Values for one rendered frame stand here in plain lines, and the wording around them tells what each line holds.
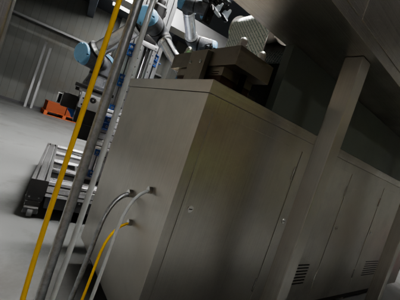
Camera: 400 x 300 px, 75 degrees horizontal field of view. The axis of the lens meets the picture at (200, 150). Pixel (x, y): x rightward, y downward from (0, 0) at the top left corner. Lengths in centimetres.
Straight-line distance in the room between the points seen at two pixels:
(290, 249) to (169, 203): 43
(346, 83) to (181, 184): 62
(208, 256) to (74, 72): 946
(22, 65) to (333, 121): 975
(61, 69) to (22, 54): 110
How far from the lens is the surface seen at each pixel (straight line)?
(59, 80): 1008
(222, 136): 80
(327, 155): 93
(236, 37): 123
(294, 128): 106
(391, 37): 108
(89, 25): 1036
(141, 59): 201
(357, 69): 100
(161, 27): 165
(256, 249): 112
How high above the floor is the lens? 72
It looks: 2 degrees down
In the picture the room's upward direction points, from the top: 19 degrees clockwise
